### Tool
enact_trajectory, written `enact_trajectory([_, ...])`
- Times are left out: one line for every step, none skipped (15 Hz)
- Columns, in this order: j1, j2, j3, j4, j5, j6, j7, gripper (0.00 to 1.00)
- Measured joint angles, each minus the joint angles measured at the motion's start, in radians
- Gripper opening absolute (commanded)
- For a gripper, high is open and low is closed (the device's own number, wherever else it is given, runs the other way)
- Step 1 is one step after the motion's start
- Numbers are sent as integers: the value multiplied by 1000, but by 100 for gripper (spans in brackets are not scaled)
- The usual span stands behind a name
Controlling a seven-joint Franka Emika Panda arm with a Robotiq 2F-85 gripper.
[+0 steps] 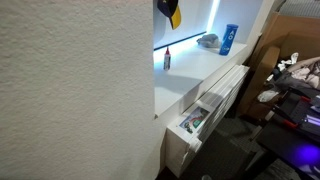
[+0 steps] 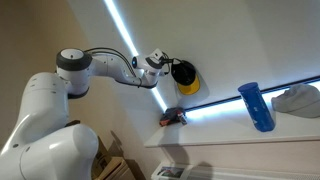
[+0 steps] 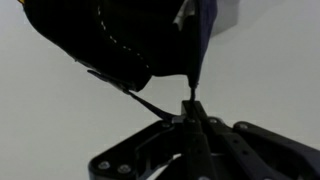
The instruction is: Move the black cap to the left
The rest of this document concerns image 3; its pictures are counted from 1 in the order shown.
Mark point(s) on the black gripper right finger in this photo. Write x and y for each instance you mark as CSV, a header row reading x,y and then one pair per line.
x,y
253,150

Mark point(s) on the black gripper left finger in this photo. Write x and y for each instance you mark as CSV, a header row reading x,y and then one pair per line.
x,y
156,150

